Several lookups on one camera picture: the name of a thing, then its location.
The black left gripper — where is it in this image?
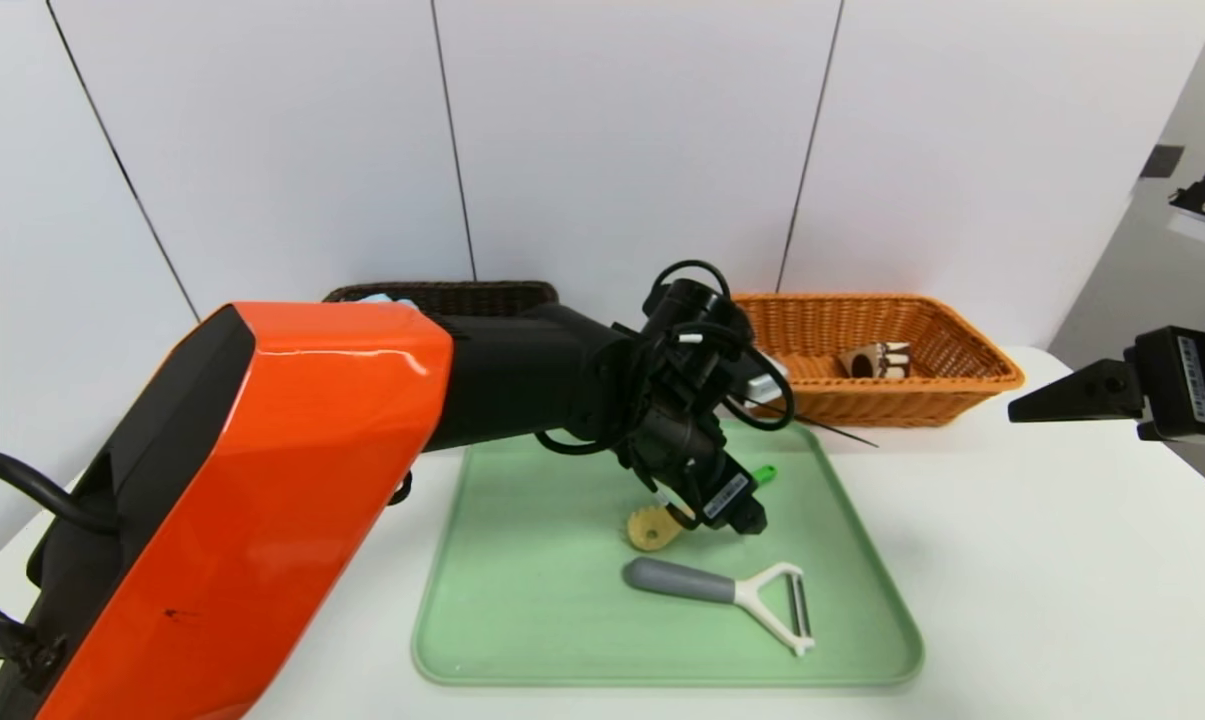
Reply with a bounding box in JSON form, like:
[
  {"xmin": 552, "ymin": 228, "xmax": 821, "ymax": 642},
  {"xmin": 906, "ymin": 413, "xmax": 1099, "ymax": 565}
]
[{"xmin": 634, "ymin": 400, "xmax": 768, "ymax": 535}]

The thin black left wrist cable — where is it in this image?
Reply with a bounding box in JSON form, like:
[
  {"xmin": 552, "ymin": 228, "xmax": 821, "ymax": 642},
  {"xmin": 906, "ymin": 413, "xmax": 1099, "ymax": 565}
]
[{"xmin": 537, "ymin": 260, "xmax": 796, "ymax": 456}]

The chocolate blueberry cake slice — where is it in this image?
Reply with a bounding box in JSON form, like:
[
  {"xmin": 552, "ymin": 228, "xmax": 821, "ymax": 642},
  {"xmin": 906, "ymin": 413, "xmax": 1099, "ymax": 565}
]
[{"xmin": 837, "ymin": 341, "xmax": 913, "ymax": 381}]

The thick black left arm hose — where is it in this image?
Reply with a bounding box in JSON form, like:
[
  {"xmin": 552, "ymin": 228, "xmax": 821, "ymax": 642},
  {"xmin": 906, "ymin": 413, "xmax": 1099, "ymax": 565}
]
[{"xmin": 0, "ymin": 450, "xmax": 123, "ymax": 536}]

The light green plastic tray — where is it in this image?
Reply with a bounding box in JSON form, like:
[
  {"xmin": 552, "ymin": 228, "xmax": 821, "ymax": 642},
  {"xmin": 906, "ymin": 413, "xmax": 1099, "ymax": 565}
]
[{"xmin": 412, "ymin": 418, "xmax": 925, "ymax": 689}]

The black zip tie tail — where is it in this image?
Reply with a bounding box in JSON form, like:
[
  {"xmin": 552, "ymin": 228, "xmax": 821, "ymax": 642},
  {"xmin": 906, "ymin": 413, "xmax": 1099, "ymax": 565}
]
[{"xmin": 732, "ymin": 398, "xmax": 878, "ymax": 448}]

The orange wicker basket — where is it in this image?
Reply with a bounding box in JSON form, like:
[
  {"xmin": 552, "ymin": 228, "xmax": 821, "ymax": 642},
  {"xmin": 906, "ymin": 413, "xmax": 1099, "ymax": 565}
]
[{"xmin": 732, "ymin": 293, "xmax": 1025, "ymax": 429}]

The grey handled white peeler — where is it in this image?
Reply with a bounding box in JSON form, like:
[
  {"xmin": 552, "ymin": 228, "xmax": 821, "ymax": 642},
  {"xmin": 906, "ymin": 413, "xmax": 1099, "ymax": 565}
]
[{"xmin": 622, "ymin": 556, "xmax": 816, "ymax": 657}]

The dark brown wicker basket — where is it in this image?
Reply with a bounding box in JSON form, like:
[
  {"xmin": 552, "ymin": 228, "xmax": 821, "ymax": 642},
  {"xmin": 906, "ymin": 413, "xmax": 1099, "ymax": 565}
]
[{"xmin": 322, "ymin": 280, "xmax": 561, "ymax": 319}]

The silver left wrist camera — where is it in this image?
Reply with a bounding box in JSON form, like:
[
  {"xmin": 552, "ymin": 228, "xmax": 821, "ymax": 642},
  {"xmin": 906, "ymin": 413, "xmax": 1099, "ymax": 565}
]
[{"xmin": 745, "ymin": 352, "xmax": 793, "ymax": 399}]

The yellow green pasta spoon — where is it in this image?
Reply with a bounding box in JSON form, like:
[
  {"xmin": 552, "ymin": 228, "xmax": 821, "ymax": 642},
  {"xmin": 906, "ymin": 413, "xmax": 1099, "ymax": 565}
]
[{"xmin": 627, "ymin": 465, "xmax": 778, "ymax": 553}]

